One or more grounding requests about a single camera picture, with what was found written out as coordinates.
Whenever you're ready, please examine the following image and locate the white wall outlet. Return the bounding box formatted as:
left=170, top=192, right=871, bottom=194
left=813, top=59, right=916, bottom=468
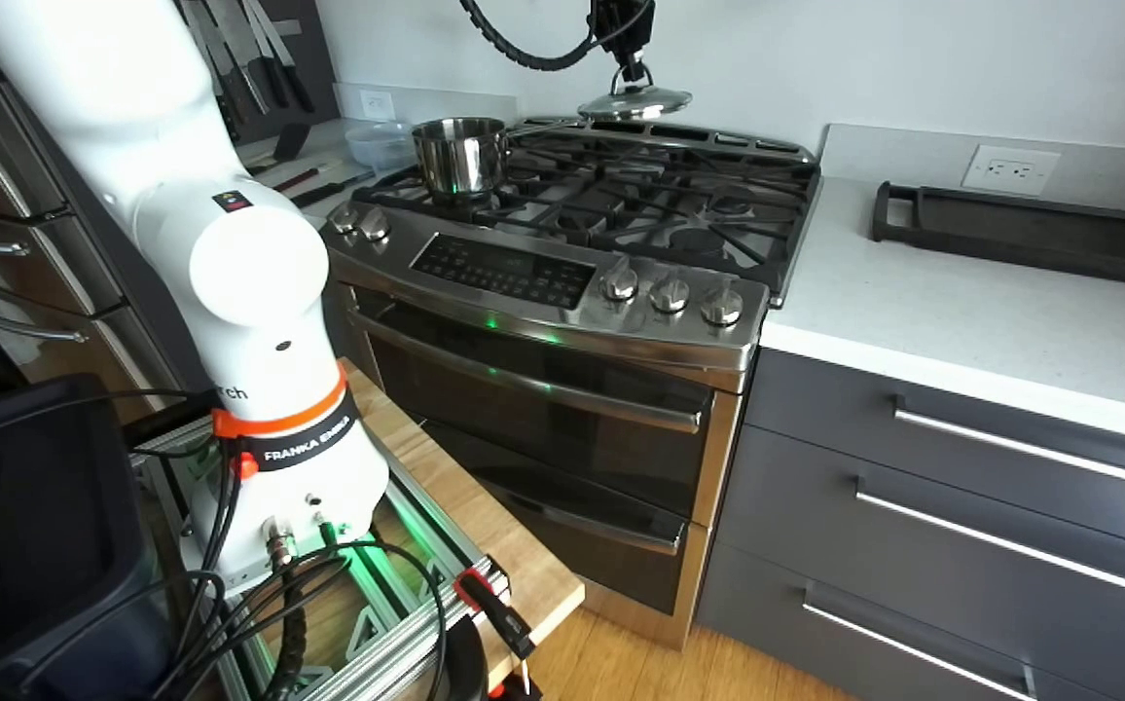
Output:
left=963, top=140, right=1062, bottom=199

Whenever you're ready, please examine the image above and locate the grey drawer cabinet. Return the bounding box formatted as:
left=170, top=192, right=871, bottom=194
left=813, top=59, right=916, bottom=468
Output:
left=0, top=69, right=185, bottom=402

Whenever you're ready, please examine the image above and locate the black handled knife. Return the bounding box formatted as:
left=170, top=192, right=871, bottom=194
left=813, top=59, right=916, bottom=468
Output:
left=279, top=173, right=364, bottom=215

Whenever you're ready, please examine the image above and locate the black plastic bin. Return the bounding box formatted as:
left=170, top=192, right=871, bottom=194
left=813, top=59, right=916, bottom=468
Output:
left=0, top=375, right=185, bottom=701

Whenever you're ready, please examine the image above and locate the stainless steel gas range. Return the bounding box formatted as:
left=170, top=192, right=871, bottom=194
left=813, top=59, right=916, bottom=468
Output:
left=310, top=114, right=824, bottom=651

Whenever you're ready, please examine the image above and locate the black knife rack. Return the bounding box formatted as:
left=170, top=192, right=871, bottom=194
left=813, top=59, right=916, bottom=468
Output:
left=185, top=0, right=338, bottom=134

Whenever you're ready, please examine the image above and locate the silver drawer handle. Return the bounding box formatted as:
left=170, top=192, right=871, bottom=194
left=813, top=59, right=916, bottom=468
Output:
left=887, top=402, right=1125, bottom=502
left=797, top=593, right=1040, bottom=701
left=849, top=482, right=1125, bottom=610

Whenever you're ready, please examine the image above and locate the black griddle tray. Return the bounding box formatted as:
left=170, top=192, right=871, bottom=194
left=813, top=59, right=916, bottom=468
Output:
left=864, top=177, right=1125, bottom=294

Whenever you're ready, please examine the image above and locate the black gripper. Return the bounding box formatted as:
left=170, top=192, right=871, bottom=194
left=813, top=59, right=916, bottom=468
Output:
left=583, top=0, right=658, bottom=89

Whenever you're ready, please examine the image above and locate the aluminium stand frame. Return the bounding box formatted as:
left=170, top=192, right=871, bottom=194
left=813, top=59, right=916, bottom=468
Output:
left=127, top=421, right=493, bottom=701

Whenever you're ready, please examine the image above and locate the steel oven door handle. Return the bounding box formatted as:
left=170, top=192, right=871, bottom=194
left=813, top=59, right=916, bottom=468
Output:
left=360, top=308, right=714, bottom=441

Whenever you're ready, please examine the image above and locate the stainless steel pot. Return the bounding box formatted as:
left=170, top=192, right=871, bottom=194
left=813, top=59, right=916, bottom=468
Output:
left=409, top=114, right=515, bottom=201

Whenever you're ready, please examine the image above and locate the black looped base cable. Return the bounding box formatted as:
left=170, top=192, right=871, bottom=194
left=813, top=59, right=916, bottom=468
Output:
left=252, top=536, right=453, bottom=701

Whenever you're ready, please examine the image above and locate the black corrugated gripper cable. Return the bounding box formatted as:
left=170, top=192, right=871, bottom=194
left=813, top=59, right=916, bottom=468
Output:
left=454, top=0, right=609, bottom=75

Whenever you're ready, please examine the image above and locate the dark grey kitchen drawer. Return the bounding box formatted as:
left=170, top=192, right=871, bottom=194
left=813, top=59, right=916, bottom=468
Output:
left=740, top=345, right=1125, bottom=563
left=693, top=541, right=1110, bottom=701
left=714, top=425, right=1125, bottom=701

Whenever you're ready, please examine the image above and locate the wooden stand board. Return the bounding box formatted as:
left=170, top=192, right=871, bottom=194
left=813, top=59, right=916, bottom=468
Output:
left=343, top=367, right=587, bottom=693

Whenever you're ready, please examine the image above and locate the steel oven drawer handle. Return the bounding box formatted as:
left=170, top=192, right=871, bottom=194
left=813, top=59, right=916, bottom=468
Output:
left=493, top=473, right=693, bottom=563

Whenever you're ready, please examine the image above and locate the red black clamp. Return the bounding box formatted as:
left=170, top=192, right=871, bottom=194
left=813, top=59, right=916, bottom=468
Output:
left=453, top=555, right=544, bottom=701

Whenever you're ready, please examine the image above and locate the clear plastic container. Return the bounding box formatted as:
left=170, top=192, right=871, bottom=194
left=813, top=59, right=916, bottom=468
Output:
left=338, top=114, right=416, bottom=173

